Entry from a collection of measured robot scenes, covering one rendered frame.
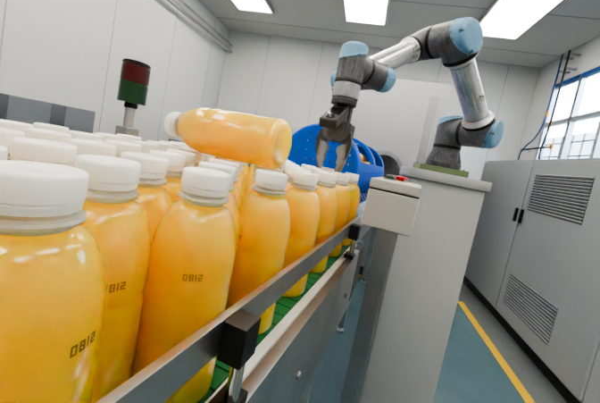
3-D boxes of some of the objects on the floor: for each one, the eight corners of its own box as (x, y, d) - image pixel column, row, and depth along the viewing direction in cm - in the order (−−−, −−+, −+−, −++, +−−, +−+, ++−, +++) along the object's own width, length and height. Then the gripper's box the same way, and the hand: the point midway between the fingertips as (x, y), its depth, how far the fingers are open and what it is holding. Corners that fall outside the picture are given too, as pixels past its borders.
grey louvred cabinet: (502, 287, 365) (533, 169, 353) (688, 453, 155) (781, 176, 143) (454, 274, 376) (483, 160, 363) (569, 415, 166) (645, 154, 153)
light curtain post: (388, 315, 238) (438, 98, 224) (387, 319, 232) (439, 96, 218) (380, 313, 240) (430, 97, 226) (379, 316, 234) (430, 96, 220)
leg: (366, 281, 297) (380, 220, 292) (365, 284, 292) (379, 221, 287) (361, 280, 299) (374, 218, 294) (359, 281, 294) (373, 219, 289)
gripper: (367, 106, 88) (352, 179, 90) (329, 102, 92) (315, 171, 94) (362, 100, 80) (345, 180, 82) (320, 95, 84) (306, 171, 86)
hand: (328, 170), depth 85 cm, fingers closed on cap, 4 cm apart
